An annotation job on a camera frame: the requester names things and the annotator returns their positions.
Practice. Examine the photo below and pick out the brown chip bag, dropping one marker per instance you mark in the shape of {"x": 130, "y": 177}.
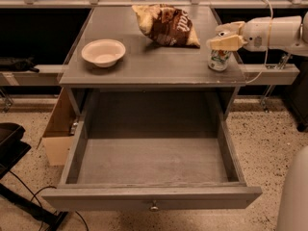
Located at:
{"x": 166, "y": 25}

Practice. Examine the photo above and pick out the open grey top drawer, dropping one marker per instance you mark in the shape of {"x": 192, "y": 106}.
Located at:
{"x": 131, "y": 148}

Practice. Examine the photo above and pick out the grey wooden cabinet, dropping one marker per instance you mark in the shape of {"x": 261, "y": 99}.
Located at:
{"x": 145, "y": 64}

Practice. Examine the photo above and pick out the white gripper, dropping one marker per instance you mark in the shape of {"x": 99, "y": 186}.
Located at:
{"x": 255, "y": 36}

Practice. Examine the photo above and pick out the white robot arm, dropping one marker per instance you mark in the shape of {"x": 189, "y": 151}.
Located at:
{"x": 293, "y": 212}

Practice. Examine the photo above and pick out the brown cardboard box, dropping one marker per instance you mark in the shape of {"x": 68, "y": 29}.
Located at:
{"x": 57, "y": 138}

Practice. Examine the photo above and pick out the white paper bowl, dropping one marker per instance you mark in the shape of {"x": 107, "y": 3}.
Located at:
{"x": 103, "y": 52}

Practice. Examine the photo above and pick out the green white 7up can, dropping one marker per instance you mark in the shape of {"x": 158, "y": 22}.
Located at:
{"x": 220, "y": 52}

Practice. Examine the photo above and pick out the black cloth on rail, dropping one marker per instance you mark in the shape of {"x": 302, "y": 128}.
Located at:
{"x": 17, "y": 64}

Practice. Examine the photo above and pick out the round metal drawer knob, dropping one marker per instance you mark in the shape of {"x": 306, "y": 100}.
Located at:
{"x": 154, "y": 207}

